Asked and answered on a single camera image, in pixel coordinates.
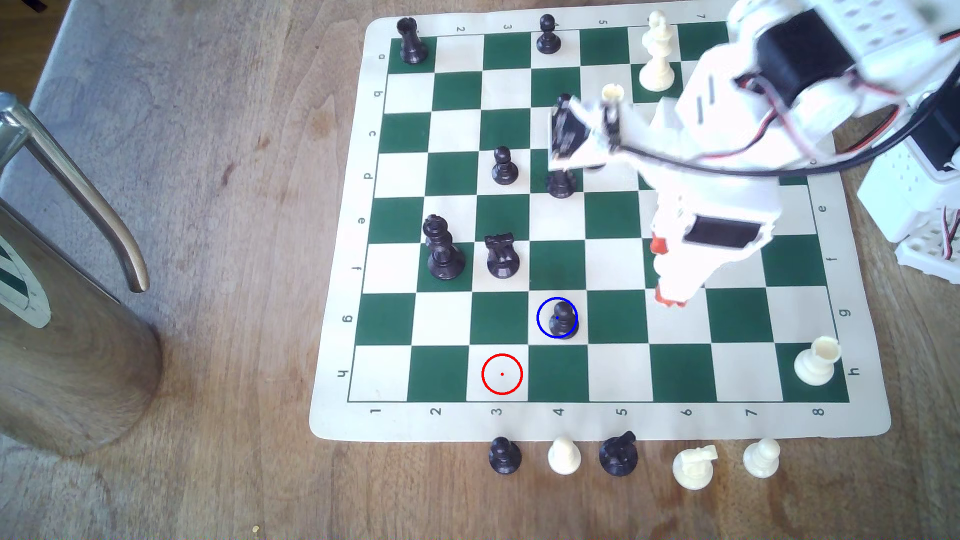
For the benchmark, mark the black chess rook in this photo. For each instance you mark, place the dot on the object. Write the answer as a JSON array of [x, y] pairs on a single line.
[[412, 45], [561, 184]]

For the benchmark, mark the white chess rook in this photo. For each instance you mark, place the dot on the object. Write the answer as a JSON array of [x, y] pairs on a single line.
[[815, 364], [613, 93]]

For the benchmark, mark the black chess queen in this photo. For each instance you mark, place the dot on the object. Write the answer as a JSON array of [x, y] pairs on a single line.
[[445, 259]]

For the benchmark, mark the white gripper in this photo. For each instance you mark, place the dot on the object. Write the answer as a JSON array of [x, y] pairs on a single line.
[[720, 234]]

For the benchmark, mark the white chess pawn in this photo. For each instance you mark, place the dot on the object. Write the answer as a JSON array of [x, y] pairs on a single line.
[[761, 460], [564, 457]]

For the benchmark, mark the green and white chess mat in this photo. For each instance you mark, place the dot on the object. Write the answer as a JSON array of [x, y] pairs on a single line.
[[615, 367]]

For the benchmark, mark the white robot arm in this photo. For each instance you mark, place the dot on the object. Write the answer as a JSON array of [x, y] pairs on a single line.
[[720, 112]]

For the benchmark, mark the white chess king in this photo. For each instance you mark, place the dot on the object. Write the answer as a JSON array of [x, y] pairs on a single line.
[[657, 67]]

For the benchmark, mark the white chess knight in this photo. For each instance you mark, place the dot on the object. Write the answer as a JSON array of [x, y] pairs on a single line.
[[694, 469]]

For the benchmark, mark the black chess knight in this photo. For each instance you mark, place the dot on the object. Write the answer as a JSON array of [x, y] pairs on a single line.
[[502, 259], [619, 457]]

